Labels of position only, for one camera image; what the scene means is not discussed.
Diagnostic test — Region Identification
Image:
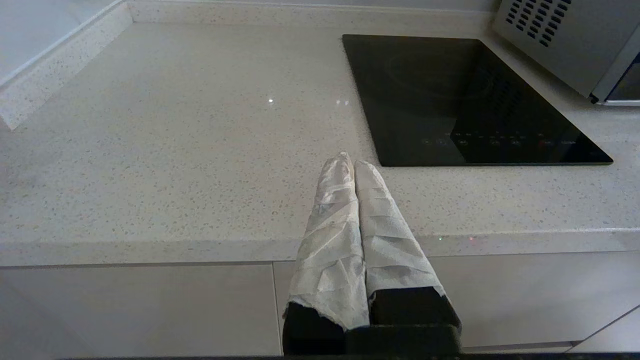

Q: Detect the black induction cooktop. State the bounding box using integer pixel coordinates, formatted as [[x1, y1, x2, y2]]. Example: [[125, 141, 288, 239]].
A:
[[342, 34, 615, 167]]

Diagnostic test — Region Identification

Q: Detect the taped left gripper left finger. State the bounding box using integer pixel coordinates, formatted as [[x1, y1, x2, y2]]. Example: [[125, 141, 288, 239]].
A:
[[282, 151, 371, 356]]

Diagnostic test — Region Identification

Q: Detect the silver black microwave oven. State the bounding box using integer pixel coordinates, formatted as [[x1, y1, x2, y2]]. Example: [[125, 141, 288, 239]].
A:
[[492, 0, 640, 106]]

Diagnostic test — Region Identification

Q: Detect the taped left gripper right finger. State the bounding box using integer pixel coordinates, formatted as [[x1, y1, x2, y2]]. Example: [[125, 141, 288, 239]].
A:
[[353, 160, 462, 346]]

